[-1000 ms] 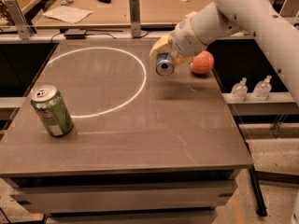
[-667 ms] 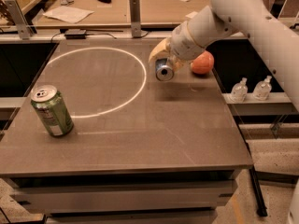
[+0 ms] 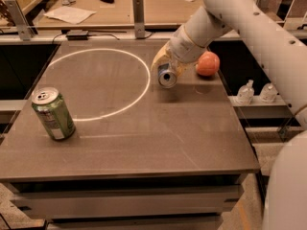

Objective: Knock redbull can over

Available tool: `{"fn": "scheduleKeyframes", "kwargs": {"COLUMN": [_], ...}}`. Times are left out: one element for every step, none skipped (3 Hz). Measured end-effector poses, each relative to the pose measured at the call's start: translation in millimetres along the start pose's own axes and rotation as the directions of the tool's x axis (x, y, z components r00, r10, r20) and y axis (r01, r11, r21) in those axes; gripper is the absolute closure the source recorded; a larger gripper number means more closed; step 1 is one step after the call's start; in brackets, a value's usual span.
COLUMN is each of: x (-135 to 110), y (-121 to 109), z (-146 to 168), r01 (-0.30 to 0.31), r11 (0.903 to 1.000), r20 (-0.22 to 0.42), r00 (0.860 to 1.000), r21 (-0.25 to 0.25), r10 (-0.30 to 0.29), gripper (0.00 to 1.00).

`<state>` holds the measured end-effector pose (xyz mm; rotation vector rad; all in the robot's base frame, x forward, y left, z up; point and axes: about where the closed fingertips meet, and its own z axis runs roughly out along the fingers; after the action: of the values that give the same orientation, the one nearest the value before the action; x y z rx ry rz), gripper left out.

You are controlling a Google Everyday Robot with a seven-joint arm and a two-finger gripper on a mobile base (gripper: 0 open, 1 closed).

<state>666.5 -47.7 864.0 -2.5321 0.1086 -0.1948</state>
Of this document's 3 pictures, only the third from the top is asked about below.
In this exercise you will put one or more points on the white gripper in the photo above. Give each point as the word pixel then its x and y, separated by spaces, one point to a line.
pixel 180 48

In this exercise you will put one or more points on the silver redbull can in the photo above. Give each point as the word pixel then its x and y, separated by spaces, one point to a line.
pixel 166 75

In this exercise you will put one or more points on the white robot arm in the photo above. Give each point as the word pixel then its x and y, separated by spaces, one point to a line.
pixel 284 59

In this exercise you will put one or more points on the green soda can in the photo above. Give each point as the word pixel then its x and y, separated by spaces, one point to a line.
pixel 50 108

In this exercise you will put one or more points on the orange apple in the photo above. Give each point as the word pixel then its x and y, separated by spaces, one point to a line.
pixel 208 64

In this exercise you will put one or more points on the clear sanitizer bottle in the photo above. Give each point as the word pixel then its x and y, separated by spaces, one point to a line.
pixel 245 93

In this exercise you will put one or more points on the black power adapter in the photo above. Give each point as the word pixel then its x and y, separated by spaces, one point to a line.
pixel 77 35

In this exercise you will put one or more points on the white paper sheet left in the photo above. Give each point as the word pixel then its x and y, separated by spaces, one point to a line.
pixel 69 14

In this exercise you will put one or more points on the middle metal bracket post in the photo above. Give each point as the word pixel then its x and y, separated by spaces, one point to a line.
pixel 139 20

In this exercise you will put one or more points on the metal bracket post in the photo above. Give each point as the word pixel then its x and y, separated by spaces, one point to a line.
pixel 139 20
pixel 263 4
pixel 24 30

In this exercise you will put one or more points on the right metal bracket post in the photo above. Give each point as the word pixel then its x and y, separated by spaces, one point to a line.
pixel 263 4

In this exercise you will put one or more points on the left metal bracket post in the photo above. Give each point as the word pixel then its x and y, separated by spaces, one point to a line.
pixel 24 30

